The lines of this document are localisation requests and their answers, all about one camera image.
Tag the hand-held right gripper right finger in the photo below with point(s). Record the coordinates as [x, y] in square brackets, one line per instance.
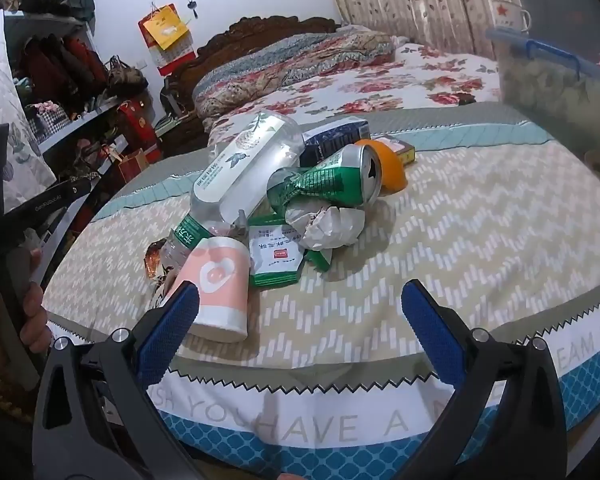
[430, 330]

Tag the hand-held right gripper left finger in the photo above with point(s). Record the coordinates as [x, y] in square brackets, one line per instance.
[172, 327]

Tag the pink paper cup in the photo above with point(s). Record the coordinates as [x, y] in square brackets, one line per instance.
[220, 280]

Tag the white paper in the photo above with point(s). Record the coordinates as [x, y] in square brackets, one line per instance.
[330, 225]

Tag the person's left hand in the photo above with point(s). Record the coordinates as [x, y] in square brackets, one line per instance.
[36, 290]

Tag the orange snack wrapper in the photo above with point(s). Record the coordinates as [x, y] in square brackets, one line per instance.
[152, 260]

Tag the metal storage shelf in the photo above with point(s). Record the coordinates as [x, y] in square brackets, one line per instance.
[75, 122]

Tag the white printed tote bag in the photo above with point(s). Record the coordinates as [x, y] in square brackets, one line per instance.
[0, 85]

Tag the small green label bottle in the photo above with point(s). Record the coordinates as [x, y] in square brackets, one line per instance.
[185, 235]

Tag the brown paper bag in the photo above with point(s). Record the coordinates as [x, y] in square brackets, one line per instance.
[135, 165]

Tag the red gift bag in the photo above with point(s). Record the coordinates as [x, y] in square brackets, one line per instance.
[137, 125]

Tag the green sachet packet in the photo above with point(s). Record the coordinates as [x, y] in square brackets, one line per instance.
[275, 260]
[317, 259]

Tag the row of handbags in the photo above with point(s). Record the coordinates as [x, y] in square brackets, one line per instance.
[75, 60]

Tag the orange plastic cup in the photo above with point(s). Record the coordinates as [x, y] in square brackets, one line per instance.
[392, 170]

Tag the small yellow cardboard box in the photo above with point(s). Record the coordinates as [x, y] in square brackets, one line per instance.
[400, 152]

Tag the large clear plastic bottle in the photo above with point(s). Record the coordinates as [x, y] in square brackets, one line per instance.
[240, 160]

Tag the crushed green can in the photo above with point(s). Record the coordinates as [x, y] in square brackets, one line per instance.
[325, 175]

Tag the blue carton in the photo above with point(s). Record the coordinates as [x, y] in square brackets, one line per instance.
[335, 132]

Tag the hanging keys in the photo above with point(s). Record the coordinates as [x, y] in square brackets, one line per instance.
[194, 7]

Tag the floral bedsheet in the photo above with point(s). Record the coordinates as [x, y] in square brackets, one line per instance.
[380, 85]

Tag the blue lid storage box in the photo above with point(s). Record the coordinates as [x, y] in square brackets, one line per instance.
[545, 85]

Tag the folded floral quilt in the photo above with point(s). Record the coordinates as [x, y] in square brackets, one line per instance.
[280, 65]

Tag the carved wooden headboard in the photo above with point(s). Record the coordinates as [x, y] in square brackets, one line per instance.
[260, 27]

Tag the red star enamel mug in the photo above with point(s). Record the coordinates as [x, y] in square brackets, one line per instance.
[505, 15]

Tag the yellow red wall calendar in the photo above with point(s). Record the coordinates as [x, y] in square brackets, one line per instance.
[165, 25]

